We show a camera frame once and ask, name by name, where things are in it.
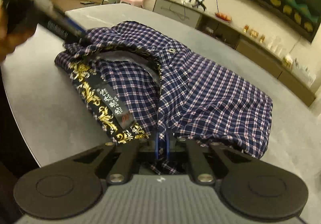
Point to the white storage box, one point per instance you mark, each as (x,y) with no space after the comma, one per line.
(303,73)

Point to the navy plaid shirt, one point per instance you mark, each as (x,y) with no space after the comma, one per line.
(141,84)

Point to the golden burger ornament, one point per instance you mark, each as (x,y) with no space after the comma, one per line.
(253,33)

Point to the red fruit plate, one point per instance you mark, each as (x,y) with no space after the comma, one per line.
(223,17)

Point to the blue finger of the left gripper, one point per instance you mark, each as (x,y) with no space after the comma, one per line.
(71,26)

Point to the long grey tv cabinet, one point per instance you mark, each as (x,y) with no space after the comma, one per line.
(235,38)

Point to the spare gripper on cabinet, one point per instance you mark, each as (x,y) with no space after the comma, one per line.
(199,3)

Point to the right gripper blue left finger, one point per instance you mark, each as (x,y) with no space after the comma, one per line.
(129,158)

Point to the glass cups group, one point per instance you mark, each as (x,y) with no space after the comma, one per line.
(275,45)

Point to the person left hand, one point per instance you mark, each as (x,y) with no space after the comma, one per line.
(9,41)

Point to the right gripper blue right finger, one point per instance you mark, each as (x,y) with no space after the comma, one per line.
(187,157)

